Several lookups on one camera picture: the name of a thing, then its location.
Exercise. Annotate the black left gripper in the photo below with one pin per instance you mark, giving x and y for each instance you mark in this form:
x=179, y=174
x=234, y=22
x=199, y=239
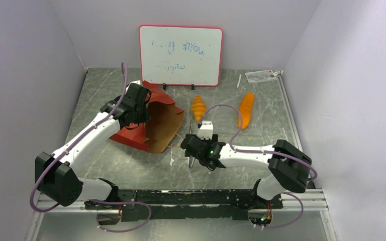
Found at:
x=143, y=118

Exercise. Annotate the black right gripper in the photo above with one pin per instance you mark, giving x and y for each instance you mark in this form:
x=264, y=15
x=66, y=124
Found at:
x=192, y=145

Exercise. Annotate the red paper bag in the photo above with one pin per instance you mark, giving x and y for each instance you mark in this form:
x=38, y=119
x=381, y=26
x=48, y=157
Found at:
x=155, y=135

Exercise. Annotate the orange striped fake croissant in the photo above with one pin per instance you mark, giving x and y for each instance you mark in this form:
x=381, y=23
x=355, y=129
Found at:
x=198, y=108

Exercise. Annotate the orange fake bread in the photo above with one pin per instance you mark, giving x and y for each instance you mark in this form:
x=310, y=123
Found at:
x=245, y=109

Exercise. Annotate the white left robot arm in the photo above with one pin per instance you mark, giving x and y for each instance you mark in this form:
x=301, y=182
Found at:
x=56, y=173

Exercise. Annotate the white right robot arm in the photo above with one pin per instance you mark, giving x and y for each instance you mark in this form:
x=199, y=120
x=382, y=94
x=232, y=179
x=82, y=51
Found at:
x=289, y=167

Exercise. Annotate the pink framed whiteboard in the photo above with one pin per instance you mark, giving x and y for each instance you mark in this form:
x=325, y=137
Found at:
x=180, y=55

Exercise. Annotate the white marker pen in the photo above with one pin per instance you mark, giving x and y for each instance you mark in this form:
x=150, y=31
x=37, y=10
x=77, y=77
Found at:
x=239, y=81

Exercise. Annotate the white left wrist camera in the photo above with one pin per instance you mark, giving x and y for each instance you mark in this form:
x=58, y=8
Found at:
x=138, y=82

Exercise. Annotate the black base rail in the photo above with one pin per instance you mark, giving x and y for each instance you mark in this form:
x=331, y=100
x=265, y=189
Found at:
x=180, y=204

